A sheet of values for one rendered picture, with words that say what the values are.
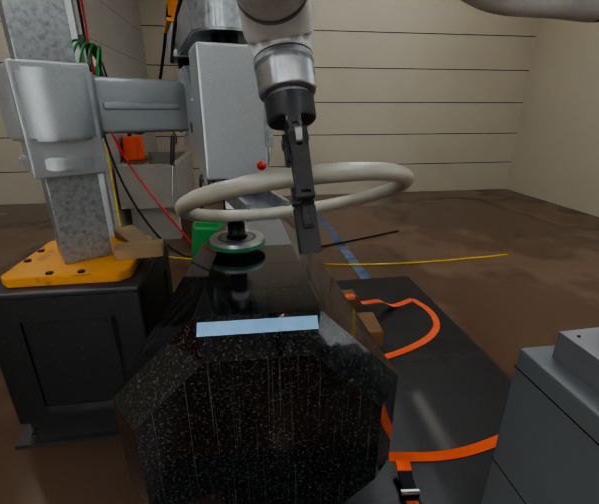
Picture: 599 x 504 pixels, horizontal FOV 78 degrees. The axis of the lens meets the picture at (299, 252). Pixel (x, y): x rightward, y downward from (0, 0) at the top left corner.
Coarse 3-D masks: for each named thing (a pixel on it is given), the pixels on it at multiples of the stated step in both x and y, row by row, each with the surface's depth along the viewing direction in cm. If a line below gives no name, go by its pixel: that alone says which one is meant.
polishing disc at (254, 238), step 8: (224, 232) 153; (248, 232) 153; (256, 232) 153; (216, 240) 143; (224, 240) 143; (232, 240) 143; (240, 240) 143; (248, 240) 143; (256, 240) 143; (224, 248) 138; (232, 248) 138; (240, 248) 138
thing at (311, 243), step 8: (296, 208) 54; (312, 208) 54; (296, 216) 54; (304, 232) 54; (312, 232) 54; (304, 240) 54; (312, 240) 54; (320, 240) 54; (304, 248) 54; (312, 248) 54; (320, 248) 54
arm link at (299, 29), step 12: (240, 12) 50; (300, 12) 49; (312, 12) 53; (252, 24) 50; (264, 24) 49; (276, 24) 49; (288, 24) 50; (300, 24) 51; (312, 24) 53; (252, 36) 52; (264, 36) 51; (276, 36) 51; (288, 36) 52; (300, 36) 53; (312, 36) 55; (252, 48) 55; (264, 48) 53
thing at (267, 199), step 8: (200, 176) 153; (264, 192) 119; (272, 192) 112; (232, 200) 113; (240, 200) 102; (248, 200) 122; (256, 200) 122; (264, 200) 121; (272, 200) 112; (280, 200) 105; (288, 200) 101; (240, 208) 104; (248, 208) 98; (256, 208) 111; (288, 216) 103
